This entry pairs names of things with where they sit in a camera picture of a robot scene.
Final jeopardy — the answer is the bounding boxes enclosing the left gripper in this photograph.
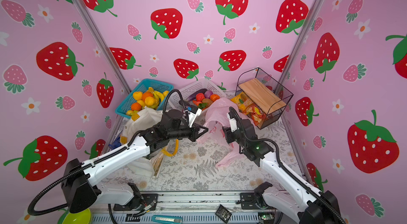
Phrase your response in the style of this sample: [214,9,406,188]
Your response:
[167,122,209,143]

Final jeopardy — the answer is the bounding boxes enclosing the pink plastic grocery bag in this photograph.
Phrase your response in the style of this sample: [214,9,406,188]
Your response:
[197,97,244,168]

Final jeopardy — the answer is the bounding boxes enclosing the orange carrot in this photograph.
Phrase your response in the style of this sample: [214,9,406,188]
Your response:
[192,101,208,110]

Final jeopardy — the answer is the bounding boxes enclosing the white canvas tote bag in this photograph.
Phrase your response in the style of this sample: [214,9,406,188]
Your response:
[120,108,180,177]

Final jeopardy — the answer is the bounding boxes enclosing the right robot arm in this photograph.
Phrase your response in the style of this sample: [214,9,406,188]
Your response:
[223,107,345,224]

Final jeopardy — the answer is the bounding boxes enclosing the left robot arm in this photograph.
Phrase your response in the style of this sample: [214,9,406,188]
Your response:
[28,107,208,216]

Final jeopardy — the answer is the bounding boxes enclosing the red chips bag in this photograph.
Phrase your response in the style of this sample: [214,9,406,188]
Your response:
[248,105,267,127]

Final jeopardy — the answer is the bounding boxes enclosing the yellow snack bag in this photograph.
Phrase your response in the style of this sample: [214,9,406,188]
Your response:
[231,92,254,114]

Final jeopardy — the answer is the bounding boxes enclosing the brown potato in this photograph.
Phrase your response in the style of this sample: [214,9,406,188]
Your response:
[202,98,213,107]

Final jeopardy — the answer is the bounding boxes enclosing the red tomato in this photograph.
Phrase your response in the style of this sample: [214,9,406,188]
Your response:
[196,93,205,102]

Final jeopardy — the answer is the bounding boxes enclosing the long purple eggplant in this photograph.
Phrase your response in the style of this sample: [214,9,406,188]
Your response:
[187,88,207,101]

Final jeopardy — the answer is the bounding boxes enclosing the orange pumpkin toy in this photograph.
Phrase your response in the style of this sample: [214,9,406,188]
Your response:
[210,94,220,102]

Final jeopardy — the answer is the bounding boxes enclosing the small purple onion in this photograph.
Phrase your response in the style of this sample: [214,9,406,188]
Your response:
[204,90,213,98]

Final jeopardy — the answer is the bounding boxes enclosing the white plastic basket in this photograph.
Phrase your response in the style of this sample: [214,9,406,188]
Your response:
[167,79,227,110]

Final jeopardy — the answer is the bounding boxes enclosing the yellow banana bunch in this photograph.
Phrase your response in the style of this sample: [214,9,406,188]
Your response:
[148,87,169,110]

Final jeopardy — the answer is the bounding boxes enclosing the yellow pear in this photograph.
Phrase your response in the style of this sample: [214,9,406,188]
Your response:
[144,96,157,108]

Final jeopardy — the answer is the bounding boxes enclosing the orange fruit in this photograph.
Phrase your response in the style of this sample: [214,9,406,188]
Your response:
[142,91,154,101]

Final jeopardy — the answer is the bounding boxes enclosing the small tangerine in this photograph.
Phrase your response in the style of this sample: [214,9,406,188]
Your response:
[130,103,143,112]

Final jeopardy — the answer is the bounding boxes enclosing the teal plastic basket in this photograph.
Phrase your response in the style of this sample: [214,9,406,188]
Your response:
[115,79,174,119]

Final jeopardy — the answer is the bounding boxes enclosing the blue tape dispenser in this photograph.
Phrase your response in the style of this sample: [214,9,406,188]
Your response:
[108,136,122,150]

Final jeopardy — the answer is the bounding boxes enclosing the black electronic module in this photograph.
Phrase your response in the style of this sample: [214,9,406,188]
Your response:
[215,205,232,224]

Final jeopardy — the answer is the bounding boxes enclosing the teal utility knife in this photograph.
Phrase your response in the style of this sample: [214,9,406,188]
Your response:
[151,215,183,224]

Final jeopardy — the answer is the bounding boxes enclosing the green plastic bowl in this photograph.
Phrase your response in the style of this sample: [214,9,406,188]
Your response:
[58,209,92,224]

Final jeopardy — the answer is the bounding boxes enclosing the black wire mesh shelf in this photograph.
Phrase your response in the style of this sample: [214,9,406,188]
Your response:
[235,68,293,129]

